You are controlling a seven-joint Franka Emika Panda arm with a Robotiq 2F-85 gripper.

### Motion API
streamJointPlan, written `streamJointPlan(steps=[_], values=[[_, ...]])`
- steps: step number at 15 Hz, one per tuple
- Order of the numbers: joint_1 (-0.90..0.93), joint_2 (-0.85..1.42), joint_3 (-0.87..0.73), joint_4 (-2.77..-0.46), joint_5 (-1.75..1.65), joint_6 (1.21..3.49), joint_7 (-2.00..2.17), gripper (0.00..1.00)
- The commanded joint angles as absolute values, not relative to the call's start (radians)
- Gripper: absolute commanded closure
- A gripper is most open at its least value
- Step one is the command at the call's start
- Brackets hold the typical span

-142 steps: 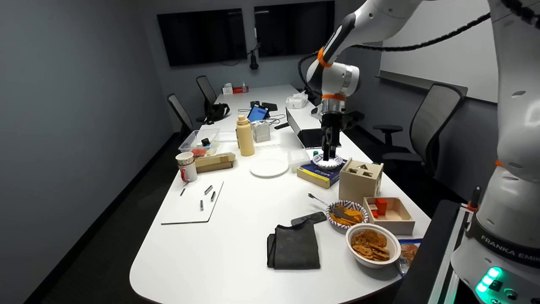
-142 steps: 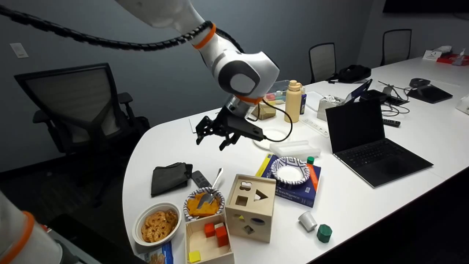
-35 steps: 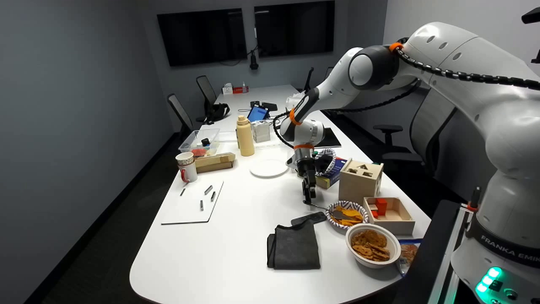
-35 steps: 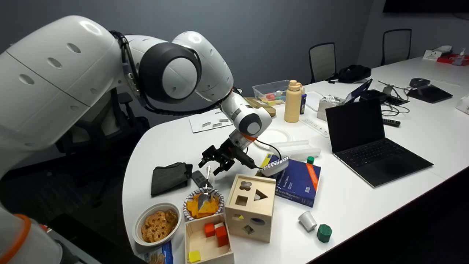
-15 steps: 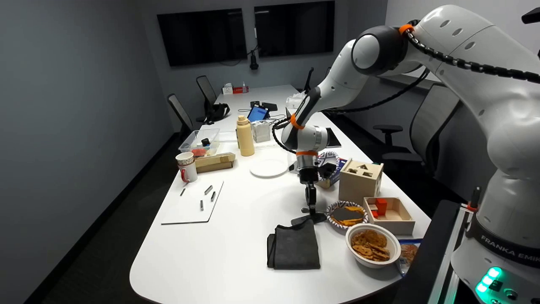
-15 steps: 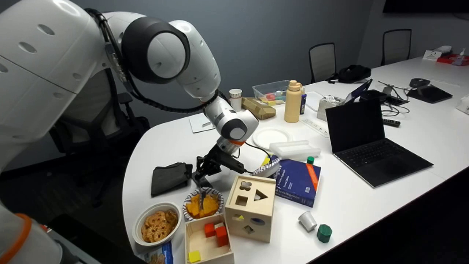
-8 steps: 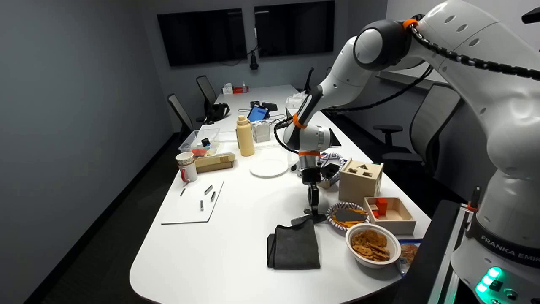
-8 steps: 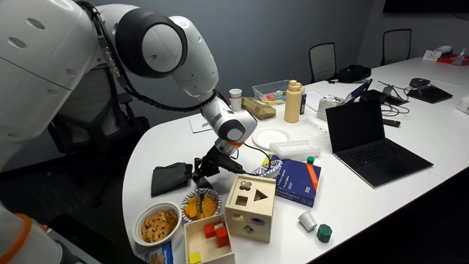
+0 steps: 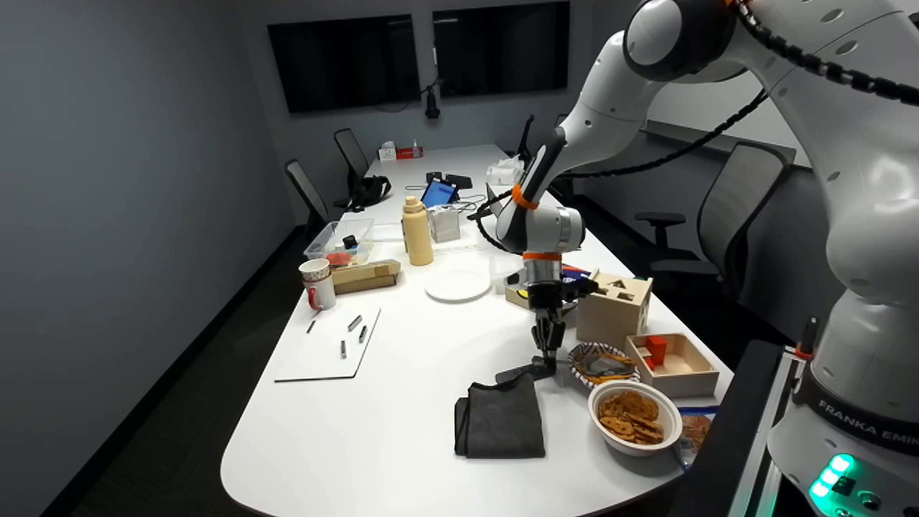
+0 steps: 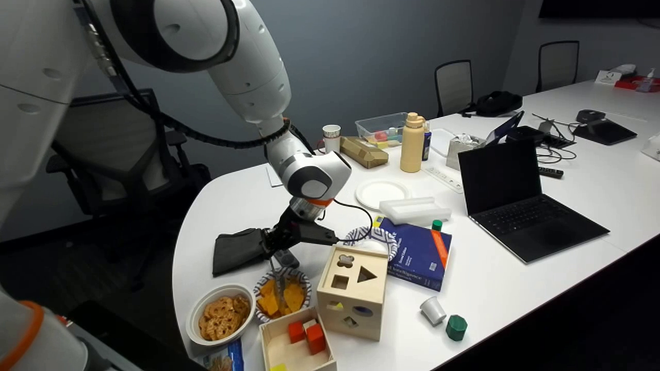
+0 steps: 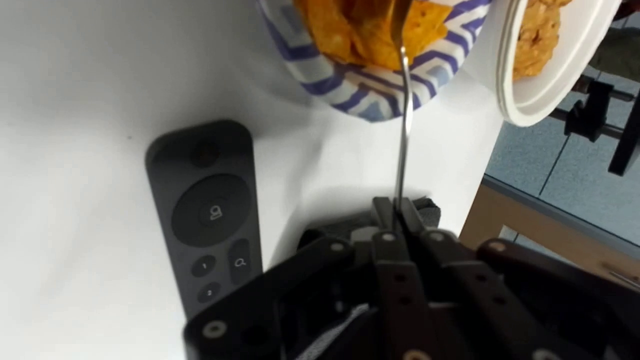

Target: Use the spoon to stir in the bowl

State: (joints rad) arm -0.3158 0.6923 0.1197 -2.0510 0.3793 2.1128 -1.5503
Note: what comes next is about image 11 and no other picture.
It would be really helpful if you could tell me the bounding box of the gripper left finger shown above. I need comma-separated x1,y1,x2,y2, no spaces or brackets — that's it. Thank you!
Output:
183,196,437,360

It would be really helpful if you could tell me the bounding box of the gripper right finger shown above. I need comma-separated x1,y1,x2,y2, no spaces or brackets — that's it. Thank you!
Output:
398,197,640,360

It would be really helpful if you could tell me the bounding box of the metal spoon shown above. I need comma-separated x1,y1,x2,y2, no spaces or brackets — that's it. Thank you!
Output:
389,0,415,213

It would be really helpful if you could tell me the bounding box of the blue patterned paper bowl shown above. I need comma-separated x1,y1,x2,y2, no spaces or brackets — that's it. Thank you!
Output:
256,0,493,123

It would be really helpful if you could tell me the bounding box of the black remote control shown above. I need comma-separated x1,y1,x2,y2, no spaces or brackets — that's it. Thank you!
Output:
144,119,264,321

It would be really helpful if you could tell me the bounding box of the black stand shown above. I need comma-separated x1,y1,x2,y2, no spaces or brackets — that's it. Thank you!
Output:
548,77,640,177

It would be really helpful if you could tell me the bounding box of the white paper plate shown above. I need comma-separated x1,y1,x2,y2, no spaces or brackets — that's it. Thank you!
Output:
495,0,624,127

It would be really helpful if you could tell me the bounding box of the heap of orange chips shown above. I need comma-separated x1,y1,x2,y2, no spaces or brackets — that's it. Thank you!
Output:
292,0,453,71

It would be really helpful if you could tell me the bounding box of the fried food on plate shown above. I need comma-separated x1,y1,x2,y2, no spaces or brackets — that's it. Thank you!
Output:
512,0,573,82

